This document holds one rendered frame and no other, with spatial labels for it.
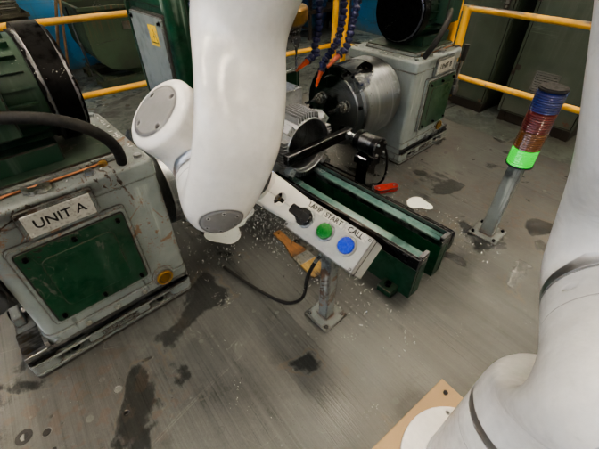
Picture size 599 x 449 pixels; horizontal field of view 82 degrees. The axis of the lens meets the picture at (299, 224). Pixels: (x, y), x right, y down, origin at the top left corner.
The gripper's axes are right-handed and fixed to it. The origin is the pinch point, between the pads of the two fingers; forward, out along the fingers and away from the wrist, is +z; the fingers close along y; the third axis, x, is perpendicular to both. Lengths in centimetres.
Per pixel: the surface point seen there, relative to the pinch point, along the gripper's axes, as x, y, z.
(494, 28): -249, 108, 245
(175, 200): 12.2, 25.4, -3.9
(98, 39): -39, 440, 104
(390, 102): -46, 24, 42
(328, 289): 9.3, -6.3, 15.4
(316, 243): 2.6, -5.0, 2.8
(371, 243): -2.6, -13.4, 2.8
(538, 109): -49, -17, 29
